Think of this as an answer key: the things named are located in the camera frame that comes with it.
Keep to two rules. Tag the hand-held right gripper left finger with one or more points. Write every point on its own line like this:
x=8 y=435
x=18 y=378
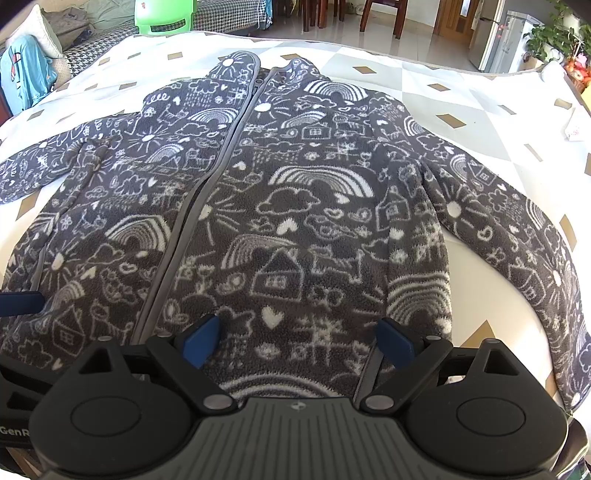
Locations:
x=201 y=340

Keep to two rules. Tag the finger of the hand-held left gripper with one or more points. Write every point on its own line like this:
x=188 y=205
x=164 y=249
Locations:
x=21 y=303

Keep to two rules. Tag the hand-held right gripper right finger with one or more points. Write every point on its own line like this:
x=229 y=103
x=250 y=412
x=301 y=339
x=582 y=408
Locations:
x=392 y=340

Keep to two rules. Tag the grey doodle print fleece jacket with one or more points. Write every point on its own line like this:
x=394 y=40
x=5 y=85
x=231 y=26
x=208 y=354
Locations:
x=295 y=230

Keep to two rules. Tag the light blue printed garment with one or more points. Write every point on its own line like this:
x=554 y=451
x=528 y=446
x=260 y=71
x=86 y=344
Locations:
x=27 y=76

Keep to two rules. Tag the diamond patterned tablecloth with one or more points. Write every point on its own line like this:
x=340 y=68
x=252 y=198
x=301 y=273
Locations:
x=415 y=92

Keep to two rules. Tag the white pillow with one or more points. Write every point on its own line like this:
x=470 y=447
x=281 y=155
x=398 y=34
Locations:
x=39 y=30

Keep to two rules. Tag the houndstooth sofa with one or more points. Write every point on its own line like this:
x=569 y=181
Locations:
x=106 y=41

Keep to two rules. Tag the grey folded garment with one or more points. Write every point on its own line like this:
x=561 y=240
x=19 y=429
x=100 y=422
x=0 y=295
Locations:
x=69 y=25

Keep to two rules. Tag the white paper packet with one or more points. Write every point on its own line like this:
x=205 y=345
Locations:
x=579 y=124

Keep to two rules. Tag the pale green blanket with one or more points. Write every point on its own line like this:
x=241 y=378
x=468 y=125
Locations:
x=113 y=11

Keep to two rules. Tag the green plastic chair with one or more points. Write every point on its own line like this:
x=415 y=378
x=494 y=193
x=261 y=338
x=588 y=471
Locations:
x=168 y=16

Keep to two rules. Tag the white freezer cabinet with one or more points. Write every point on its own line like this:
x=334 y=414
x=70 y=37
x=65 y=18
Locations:
x=519 y=41

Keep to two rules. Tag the dark wooden dining chair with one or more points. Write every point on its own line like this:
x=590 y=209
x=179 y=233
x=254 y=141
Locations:
x=383 y=14
x=323 y=11

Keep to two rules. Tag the pile of fruit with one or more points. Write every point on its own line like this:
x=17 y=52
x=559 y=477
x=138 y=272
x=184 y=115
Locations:
x=579 y=71

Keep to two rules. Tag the wooden door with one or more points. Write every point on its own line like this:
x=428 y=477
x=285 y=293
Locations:
x=457 y=16

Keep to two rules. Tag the green potted plant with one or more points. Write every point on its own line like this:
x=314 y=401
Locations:
x=554 y=32

